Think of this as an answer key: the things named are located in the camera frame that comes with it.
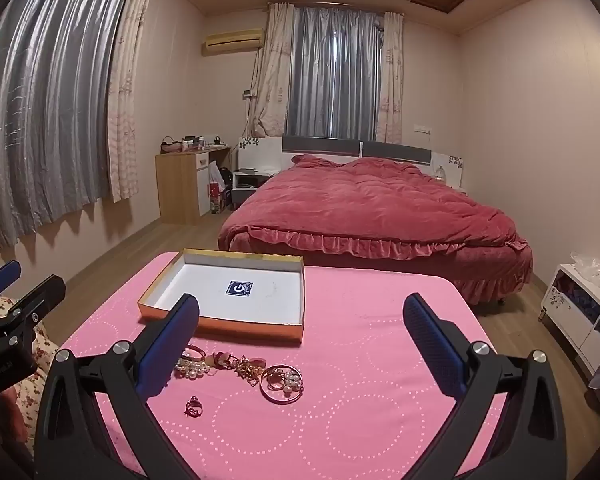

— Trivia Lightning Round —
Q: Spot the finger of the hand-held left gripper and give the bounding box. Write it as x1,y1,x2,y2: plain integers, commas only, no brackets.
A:
0,260,22,301
0,274,67,347

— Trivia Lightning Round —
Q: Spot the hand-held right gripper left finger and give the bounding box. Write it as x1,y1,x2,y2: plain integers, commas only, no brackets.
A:
34,293,201,480

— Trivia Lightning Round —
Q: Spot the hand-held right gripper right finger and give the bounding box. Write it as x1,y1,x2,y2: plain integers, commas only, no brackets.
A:
402,292,569,480

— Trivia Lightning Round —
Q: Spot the pearl bracelet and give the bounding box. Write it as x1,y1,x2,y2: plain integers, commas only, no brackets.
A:
174,344,217,380

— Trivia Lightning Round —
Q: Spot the shallow cardboard box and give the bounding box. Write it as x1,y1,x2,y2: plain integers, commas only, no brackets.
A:
137,248,306,345

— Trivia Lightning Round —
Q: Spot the gold chain jewelry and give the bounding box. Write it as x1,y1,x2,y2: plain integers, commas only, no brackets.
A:
231,354,267,387

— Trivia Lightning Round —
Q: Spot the gold bangle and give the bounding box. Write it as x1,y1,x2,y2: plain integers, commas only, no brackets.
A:
259,364,306,406

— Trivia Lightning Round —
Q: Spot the floral sofa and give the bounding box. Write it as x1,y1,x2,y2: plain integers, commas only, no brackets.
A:
0,244,62,457

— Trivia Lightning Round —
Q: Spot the round bed with red skirt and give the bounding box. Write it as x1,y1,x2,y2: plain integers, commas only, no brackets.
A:
217,227,535,307

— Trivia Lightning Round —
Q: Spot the pink dotted tablecloth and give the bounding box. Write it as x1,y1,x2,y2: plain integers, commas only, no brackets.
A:
57,251,512,480

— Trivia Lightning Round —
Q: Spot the white low cabinet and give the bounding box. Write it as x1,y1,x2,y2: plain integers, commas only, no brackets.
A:
537,263,600,392

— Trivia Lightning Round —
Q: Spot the red paper bag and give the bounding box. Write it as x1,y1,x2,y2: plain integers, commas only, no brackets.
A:
208,182,229,215

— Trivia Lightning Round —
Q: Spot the red quilt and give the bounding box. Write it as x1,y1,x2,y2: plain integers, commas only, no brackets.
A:
218,154,527,262

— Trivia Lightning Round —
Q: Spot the wooden desk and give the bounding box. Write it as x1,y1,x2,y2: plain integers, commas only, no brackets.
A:
154,144,233,226

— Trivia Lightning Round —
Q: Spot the crumpled clear plastic bag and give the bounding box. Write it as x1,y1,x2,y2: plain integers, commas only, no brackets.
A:
569,252,600,289

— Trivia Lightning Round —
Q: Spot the large grey curtain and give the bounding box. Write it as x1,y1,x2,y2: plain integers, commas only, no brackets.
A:
0,0,147,250

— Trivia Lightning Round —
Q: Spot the white nightstand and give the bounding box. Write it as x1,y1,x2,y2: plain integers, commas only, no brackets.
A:
231,169,272,207

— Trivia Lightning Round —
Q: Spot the long cream floral curtain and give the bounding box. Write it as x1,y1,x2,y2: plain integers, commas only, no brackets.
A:
106,0,157,205

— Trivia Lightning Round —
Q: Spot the white and grey headboard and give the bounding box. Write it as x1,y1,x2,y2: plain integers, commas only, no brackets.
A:
237,134,466,196

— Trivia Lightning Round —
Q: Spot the small grey curtain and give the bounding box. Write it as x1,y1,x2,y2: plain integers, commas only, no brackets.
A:
284,6,384,142

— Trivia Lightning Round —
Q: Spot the wall air conditioner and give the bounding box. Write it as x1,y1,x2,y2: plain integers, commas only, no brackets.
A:
202,28,266,57

